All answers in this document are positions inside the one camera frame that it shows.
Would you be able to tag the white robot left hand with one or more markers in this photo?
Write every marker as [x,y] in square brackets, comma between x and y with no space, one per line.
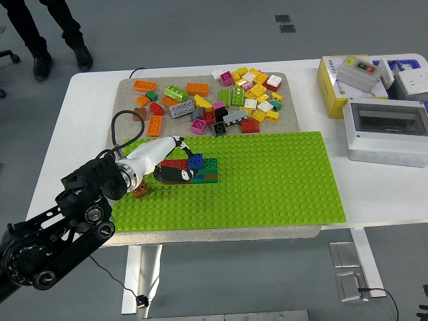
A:
[147,154]

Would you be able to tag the black-white robot right hand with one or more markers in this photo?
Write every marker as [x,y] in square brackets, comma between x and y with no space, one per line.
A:
[425,317]

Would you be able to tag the blue square toy brick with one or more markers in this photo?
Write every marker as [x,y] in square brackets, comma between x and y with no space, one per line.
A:
[196,162]

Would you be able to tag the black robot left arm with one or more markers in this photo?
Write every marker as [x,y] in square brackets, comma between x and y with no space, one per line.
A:
[33,250]

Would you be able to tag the orange eight-stud toy brick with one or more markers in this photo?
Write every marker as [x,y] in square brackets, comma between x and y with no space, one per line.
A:
[144,86]
[154,125]
[197,89]

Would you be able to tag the red eight-stud toy brick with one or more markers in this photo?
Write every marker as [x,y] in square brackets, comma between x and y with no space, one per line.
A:
[177,164]

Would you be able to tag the brown square toy brick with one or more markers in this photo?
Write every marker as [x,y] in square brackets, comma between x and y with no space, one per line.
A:
[142,190]
[139,109]

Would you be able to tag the red flat toy brick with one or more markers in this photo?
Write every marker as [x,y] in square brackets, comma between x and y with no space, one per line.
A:
[180,183]

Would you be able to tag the red sloped toy brick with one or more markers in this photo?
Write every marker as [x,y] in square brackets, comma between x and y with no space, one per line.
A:
[157,109]

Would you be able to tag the orange square toy brick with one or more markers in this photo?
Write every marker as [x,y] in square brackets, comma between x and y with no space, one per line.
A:
[142,100]

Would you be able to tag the grey eight-stud toy brick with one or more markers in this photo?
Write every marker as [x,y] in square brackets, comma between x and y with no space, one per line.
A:
[181,108]

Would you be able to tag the blue flat toy brick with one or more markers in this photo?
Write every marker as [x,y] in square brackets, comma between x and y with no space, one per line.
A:
[199,176]

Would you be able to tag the small green toy brick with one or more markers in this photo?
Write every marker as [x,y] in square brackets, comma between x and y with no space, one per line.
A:
[151,96]
[276,105]

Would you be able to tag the magenta square toy brick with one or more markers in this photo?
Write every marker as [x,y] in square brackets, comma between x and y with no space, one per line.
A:
[226,78]
[198,126]

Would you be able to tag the green flat toy brick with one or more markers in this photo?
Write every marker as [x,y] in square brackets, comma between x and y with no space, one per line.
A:
[204,180]

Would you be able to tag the dark grey sloped brick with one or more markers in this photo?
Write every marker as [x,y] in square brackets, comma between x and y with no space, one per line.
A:
[197,114]

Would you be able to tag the lime eight-stud toy brick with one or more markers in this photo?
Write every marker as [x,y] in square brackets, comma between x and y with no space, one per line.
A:
[175,93]

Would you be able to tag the brown flat toy brick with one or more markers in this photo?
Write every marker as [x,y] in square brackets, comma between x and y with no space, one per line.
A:
[211,175]

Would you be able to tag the red square toy brick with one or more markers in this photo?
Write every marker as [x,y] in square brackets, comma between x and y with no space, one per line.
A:
[209,117]

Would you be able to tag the yellow curved toy brick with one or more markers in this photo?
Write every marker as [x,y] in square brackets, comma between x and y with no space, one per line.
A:
[202,102]

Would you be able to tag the black brick with circle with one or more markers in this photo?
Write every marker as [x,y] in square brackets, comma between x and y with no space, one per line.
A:
[220,129]

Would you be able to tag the black toy brick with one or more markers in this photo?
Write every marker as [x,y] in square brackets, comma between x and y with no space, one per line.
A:
[220,114]

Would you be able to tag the small pink toy brick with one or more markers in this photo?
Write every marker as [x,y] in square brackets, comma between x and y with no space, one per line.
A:
[247,85]
[219,105]

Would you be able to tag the grey long toy brick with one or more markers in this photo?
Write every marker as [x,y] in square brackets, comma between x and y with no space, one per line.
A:
[235,117]

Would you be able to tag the small white toy brick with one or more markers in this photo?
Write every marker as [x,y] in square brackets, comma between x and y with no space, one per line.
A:
[216,74]

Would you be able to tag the red sloped square brick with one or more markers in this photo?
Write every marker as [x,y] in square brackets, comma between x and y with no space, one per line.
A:
[249,125]

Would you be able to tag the white square toy brick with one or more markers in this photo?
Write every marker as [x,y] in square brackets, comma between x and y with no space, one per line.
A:
[248,76]
[250,104]
[265,106]
[274,80]

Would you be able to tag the green studded baseplate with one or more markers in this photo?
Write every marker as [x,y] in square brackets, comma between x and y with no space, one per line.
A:
[267,184]

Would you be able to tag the grey-brown mat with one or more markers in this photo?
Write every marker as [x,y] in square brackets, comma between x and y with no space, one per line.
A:
[123,100]

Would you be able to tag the silver metal floor plate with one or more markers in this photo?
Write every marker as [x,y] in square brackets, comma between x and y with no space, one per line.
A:
[349,287]
[344,254]

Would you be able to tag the white table leg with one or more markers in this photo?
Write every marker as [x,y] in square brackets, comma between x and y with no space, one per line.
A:
[132,274]
[364,254]

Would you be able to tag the person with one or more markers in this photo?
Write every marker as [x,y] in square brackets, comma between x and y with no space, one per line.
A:
[41,67]

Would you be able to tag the black office chair base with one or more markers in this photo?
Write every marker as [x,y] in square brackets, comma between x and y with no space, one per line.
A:
[11,54]

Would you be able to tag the white distribution box, dark window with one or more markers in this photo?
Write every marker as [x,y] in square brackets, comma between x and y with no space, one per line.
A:
[378,147]

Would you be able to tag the dark floor socket plate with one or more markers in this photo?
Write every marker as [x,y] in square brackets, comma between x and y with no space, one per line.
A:
[282,18]
[287,28]

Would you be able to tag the yellow cardboard box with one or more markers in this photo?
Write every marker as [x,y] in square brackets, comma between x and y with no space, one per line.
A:
[329,97]

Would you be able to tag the grey plastic box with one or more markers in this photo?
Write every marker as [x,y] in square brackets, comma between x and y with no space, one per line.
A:
[394,90]

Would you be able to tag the white plastic block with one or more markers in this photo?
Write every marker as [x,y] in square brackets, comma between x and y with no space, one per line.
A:
[388,72]

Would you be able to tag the blue plastic bin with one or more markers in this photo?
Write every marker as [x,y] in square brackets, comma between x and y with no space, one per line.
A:
[409,62]

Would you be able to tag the grey metal base plate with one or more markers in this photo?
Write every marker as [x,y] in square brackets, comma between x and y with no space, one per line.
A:
[234,316]

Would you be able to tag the grey push-button switch box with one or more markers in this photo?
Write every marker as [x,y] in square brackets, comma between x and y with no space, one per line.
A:
[354,75]

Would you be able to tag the white wall socket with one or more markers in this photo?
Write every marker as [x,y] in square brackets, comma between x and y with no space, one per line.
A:
[414,82]

